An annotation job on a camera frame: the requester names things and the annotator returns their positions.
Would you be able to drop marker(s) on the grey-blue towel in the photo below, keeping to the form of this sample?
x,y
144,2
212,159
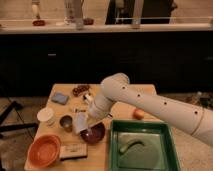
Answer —
x,y
81,122

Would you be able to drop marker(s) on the green plastic tray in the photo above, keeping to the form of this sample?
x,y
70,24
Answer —
x,y
141,146

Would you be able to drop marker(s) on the metal cup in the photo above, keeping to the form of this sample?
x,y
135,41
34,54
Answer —
x,y
66,123

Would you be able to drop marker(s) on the orange bowl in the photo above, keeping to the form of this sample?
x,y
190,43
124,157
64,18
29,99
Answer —
x,y
44,151

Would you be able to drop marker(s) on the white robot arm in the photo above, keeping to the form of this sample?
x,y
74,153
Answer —
x,y
191,119

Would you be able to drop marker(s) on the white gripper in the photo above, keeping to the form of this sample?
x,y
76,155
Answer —
x,y
100,107

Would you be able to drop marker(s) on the purple bowl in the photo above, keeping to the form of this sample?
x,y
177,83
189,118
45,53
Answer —
x,y
94,134

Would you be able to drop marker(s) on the white cup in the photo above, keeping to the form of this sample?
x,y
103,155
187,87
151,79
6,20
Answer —
x,y
46,115

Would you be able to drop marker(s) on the blue sponge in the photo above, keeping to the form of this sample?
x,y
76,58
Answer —
x,y
59,98

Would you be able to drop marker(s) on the red-orange apple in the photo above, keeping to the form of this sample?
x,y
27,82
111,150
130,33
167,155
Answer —
x,y
138,114

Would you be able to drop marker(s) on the bunch of red grapes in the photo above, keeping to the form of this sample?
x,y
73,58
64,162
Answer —
x,y
80,89

